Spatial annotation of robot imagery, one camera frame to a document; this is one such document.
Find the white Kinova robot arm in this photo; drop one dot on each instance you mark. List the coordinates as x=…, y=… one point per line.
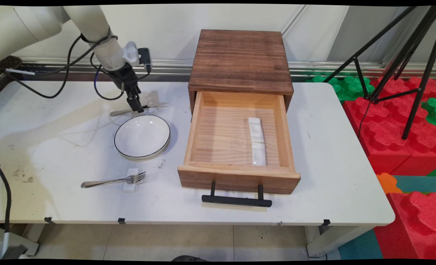
x=89, y=22

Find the red foam building block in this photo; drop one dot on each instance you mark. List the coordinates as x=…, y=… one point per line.
x=417, y=224
x=380, y=136

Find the black tripod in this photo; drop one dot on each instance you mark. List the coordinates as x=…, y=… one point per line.
x=408, y=46

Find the orange foam mat piece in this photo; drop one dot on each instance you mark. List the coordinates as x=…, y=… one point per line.
x=387, y=184

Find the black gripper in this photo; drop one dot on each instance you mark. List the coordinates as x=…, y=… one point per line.
x=124, y=79

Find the white ceramic cutlery rest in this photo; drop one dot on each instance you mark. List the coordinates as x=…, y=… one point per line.
x=255, y=129
x=259, y=154

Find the silver metal fork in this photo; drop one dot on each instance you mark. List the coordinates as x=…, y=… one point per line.
x=135, y=178

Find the translucent white cutlery rest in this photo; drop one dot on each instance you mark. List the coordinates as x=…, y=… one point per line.
x=152, y=99

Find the green foam building block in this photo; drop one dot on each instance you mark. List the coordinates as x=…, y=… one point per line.
x=434, y=110
x=350, y=88

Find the white plate with black rim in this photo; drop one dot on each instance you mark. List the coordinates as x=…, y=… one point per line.
x=142, y=136

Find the white table leg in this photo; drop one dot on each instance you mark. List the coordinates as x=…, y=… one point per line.
x=332, y=241
x=32, y=232

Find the dark wooden cabinet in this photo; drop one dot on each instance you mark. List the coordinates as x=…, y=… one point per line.
x=240, y=59

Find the teal foam mat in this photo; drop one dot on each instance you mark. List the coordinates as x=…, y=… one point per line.
x=420, y=184
x=361, y=246

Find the light wooden drawer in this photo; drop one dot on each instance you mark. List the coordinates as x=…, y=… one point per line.
x=221, y=140

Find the aluminium wall rail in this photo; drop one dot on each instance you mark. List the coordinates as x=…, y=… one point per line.
x=166, y=68

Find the grey metal base bracket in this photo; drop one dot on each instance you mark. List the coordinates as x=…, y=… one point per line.
x=23, y=246

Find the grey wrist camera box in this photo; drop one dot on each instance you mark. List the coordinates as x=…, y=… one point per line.
x=144, y=57

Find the silver serrated table knife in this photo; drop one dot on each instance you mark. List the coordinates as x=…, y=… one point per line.
x=120, y=112

